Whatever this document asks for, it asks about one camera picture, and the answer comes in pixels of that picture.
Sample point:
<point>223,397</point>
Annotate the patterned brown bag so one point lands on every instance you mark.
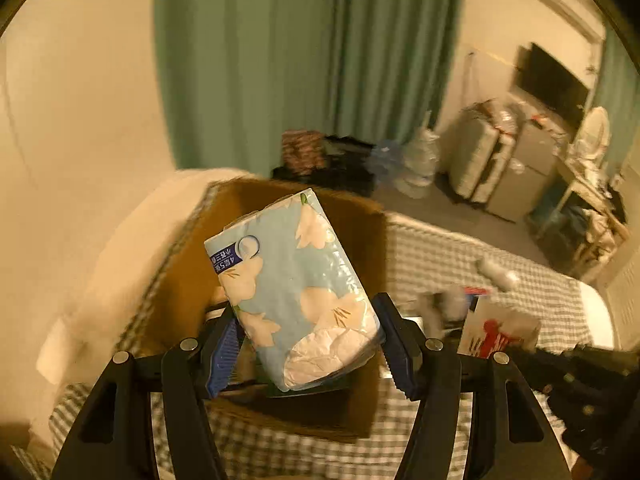
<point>301,152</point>

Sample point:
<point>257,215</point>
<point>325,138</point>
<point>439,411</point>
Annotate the blue floral tissue pack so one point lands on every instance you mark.
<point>300,280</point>

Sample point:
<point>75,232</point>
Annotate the black flat television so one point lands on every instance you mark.
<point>552,82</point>

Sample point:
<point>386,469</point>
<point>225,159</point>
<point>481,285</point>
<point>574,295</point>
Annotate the pale grey rolled cloth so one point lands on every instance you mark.
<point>497,272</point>

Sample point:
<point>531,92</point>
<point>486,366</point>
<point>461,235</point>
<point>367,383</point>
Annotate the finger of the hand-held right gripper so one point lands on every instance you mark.
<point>590,390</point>

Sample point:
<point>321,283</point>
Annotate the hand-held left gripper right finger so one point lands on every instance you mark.
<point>395,345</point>

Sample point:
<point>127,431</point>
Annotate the wide green curtain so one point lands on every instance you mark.
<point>250,60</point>

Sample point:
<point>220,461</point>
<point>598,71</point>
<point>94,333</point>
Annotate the black bag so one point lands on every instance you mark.
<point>350,175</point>

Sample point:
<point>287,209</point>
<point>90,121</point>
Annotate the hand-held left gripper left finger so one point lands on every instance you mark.
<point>225,355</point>

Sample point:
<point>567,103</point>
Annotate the grey mini fridge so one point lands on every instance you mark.
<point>530,175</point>

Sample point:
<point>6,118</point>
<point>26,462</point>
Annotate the light wooden desk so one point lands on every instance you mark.
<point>582,185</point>

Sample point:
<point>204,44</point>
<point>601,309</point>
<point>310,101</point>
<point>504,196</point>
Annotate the white mattress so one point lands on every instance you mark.
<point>597,315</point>

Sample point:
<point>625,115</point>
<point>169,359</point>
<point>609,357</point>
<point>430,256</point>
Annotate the clear large water bottle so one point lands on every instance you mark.
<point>420,165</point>

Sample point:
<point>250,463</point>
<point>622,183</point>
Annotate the grey checked bed sheet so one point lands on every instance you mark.
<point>425,260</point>

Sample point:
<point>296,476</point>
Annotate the grey ribbed suitcase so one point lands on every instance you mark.
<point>472,160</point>

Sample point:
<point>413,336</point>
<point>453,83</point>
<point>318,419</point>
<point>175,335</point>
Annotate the red and white paper bag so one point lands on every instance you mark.
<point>500,330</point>

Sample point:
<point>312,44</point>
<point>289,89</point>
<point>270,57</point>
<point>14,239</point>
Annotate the narrow green curtain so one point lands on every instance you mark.
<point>617,100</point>

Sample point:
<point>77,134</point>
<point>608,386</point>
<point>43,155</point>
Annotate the blue plastic water bottle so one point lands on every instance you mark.
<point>385,160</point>

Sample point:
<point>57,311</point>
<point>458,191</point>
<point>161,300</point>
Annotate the white air conditioner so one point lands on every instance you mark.
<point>560,0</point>

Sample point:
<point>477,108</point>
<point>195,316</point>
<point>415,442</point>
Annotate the brown cardboard box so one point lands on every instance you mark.
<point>360,240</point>

